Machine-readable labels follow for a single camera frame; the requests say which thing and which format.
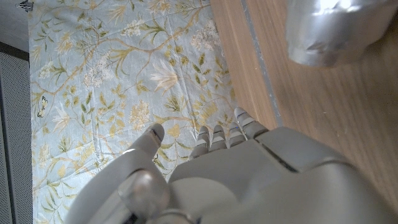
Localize aluminum foil roll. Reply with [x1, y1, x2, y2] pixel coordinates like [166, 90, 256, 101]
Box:
[285, 0, 398, 68]

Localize floral printed backdrop cloth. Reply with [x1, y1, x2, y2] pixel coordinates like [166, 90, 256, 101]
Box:
[28, 0, 240, 224]

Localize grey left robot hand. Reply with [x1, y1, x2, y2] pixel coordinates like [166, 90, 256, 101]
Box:
[63, 107, 398, 224]

